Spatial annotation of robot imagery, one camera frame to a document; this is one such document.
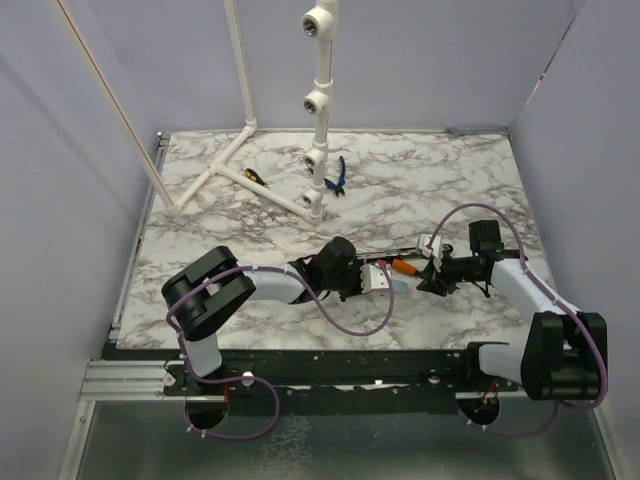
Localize purple cable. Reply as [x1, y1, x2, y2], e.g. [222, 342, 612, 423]
[166, 262, 396, 441]
[424, 202, 609, 439]

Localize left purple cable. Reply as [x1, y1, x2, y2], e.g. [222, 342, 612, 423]
[166, 262, 396, 441]

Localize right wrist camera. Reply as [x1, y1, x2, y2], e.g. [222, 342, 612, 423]
[417, 233, 443, 260]

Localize blue handled pliers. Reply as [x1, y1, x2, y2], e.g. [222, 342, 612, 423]
[322, 155, 350, 199]

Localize white pvc pipe frame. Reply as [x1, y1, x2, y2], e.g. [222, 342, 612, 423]
[54, 1, 321, 224]

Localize yellow black screwdriver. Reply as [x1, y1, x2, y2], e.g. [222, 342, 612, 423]
[244, 168, 267, 187]

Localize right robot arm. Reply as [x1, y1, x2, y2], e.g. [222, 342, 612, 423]
[417, 220, 607, 402]

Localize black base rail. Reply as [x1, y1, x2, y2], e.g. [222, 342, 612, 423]
[102, 344, 531, 416]

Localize aluminium frame rail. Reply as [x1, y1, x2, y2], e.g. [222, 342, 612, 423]
[54, 132, 169, 480]

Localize black stapler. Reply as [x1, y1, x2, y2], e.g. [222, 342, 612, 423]
[356, 247, 422, 263]

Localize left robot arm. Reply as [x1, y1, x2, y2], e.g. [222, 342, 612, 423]
[161, 237, 364, 395]

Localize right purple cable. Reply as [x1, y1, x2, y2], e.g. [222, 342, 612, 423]
[424, 202, 609, 439]

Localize orange handled screwdriver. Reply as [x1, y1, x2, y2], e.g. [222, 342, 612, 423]
[391, 258, 419, 277]

